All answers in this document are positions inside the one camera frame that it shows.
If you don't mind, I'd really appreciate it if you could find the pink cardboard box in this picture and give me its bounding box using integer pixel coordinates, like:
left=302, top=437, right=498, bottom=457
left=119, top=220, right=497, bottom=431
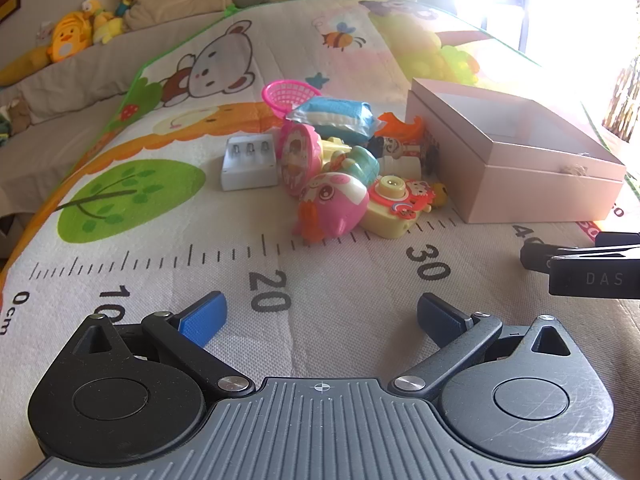
left=404, top=77, right=628, bottom=225

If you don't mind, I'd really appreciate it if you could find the small brown plush toy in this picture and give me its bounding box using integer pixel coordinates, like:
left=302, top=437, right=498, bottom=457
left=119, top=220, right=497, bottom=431
left=0, top=97, right=34, bottom=136

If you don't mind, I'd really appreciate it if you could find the teal plastic toy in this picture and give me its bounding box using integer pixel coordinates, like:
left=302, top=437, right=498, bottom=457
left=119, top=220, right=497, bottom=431
left=327, top=145, right=380, bottom=184

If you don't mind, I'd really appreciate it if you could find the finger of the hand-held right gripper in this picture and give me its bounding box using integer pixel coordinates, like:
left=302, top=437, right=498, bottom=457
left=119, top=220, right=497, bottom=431
left=595, top=232, right=640, bottom=247
left=520, top=241, right=640, bottom=301

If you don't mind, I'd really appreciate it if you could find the yellow tiger plush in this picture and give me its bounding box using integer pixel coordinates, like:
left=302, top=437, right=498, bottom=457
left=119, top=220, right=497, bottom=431
left=46, top=10, right=96, bottom=65

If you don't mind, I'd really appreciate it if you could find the yellow toy camera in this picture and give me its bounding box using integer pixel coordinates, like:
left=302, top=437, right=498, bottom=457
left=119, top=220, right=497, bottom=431
left=360, top=174, right=435, bottom=239

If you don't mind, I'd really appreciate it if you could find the black window railing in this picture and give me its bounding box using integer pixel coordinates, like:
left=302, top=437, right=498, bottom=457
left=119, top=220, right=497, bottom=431
left=479, top=0, right=532, bottom=52

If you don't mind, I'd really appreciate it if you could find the yellow duck plush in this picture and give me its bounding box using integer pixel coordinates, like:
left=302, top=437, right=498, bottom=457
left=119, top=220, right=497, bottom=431
left=82, top=0, right=125, bottom=45

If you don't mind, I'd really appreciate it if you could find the pink fish toy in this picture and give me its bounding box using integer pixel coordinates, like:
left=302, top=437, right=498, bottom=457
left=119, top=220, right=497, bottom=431
left=294, top=171, right=371, bottom=244

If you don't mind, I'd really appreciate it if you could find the white battery charger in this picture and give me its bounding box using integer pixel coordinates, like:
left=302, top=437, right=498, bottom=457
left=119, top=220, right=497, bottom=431
left=220, top=135, right=279, bottom=192

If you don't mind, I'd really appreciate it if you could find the blue and white packet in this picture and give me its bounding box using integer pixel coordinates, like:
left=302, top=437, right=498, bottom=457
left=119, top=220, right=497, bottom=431
left=287, top=97, right=377, bottom=144

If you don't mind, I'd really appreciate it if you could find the long yellow plush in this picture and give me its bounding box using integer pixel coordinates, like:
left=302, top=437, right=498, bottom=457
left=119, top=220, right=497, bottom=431
left=0, top=45, right=54, bottom=87

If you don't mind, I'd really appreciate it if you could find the yellow plastic toy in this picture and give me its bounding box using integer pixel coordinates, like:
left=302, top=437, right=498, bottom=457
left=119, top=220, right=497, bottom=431
left=317, top=136, right=354, bottom=164

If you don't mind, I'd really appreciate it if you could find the beige sofa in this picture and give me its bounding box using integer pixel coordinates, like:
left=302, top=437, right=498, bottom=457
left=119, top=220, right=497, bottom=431
left=0, top=0, right=306, bottom=221

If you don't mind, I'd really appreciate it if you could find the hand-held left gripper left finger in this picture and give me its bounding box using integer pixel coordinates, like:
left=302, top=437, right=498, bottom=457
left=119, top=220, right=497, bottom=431
left=72, top=291, right=256, bottom=399

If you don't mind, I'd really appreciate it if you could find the pink round cartoon toy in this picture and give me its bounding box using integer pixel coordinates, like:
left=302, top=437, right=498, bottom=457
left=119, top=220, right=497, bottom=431
left=277, top=121, right=324, bottom=197

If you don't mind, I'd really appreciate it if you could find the cartoon printed play mat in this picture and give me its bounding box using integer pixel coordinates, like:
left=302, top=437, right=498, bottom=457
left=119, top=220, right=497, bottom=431
left=0, top=0, right=640, bottom=463

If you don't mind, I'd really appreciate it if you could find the pink plastic toy basket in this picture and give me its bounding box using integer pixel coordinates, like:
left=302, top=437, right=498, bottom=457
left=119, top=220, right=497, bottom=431
left=261, top=80, right=323, bottom=122

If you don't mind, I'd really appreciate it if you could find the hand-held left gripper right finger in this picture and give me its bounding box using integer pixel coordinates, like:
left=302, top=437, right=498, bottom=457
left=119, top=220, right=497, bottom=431
left=389, top=292, right=574, bottom=401

